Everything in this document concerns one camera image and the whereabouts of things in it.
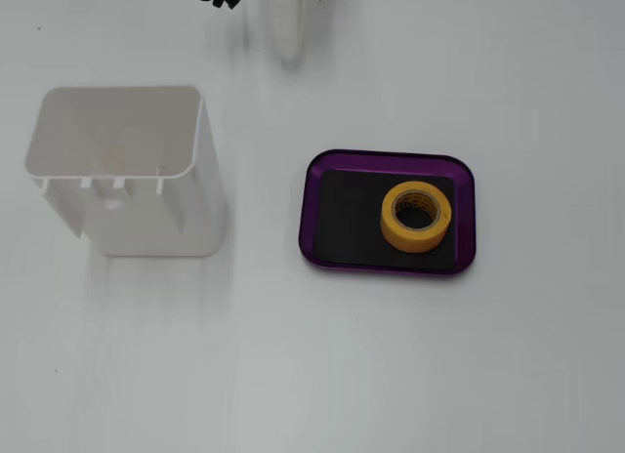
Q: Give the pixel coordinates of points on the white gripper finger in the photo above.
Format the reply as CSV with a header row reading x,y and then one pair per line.
x,y
288,23

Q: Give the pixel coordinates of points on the yellow masking tape roll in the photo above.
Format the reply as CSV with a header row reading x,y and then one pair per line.
x,y
415,238

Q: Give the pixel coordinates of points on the white open plastic box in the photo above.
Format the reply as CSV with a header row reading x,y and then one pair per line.
x,y
146,218

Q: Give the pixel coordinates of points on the black tray mat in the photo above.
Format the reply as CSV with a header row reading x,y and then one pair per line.
x,y
349,218

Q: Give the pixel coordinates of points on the purple metal tray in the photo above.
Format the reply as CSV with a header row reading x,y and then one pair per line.
x,y
464,218

